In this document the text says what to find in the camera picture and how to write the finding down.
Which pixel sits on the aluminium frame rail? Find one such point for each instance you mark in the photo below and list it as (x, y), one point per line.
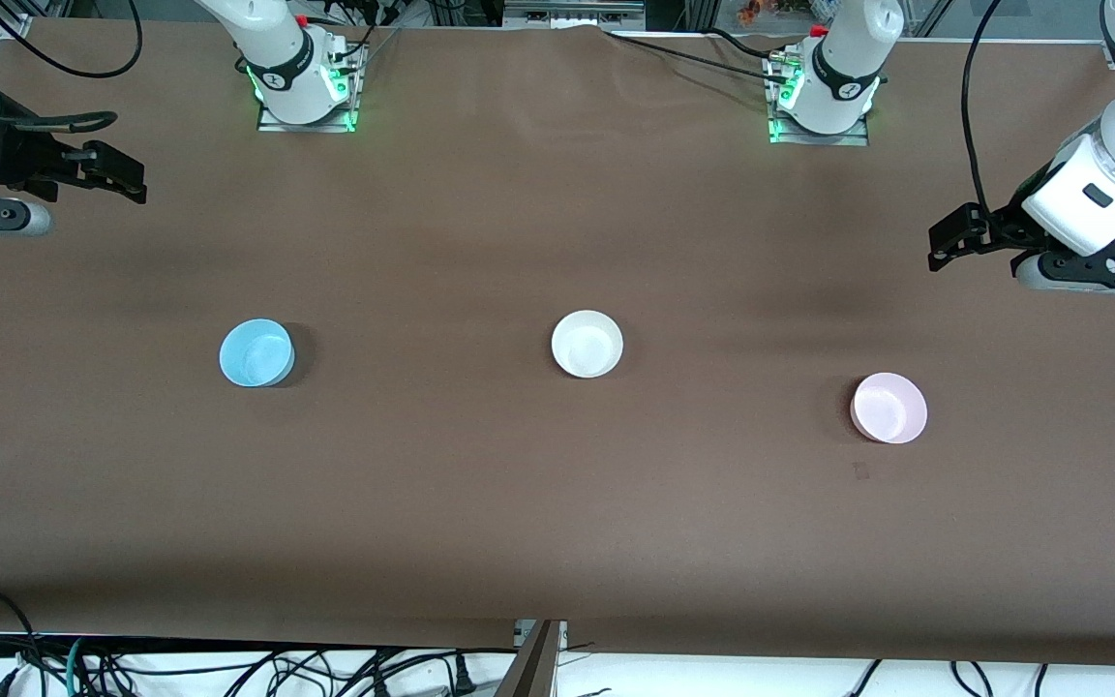
(572, 15)

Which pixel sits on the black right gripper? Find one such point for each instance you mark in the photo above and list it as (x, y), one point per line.
(23, 156)

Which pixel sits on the aluminium table beam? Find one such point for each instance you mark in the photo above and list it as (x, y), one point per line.
(533, 668)

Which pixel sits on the white bowl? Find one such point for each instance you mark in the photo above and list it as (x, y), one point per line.
(587, 344)

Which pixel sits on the aluminium corner profile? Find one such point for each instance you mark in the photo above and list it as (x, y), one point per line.
(14, 26)

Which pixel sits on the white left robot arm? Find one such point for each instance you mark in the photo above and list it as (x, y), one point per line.
(838, 68)

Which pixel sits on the brown table cover sheet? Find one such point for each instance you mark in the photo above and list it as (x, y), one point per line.
(557, 503)

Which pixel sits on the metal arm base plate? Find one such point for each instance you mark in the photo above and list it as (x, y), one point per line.
(311, 127)
(819, 139)

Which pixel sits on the pink bowl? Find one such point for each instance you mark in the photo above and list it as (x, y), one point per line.
(888, 408)

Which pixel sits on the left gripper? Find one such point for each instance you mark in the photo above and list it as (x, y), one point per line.
(1006, 228)

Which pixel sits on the orange background objects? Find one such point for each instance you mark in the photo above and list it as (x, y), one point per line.
(751, 10)

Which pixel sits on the light blue bowl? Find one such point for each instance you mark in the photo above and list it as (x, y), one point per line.
(256, 353)

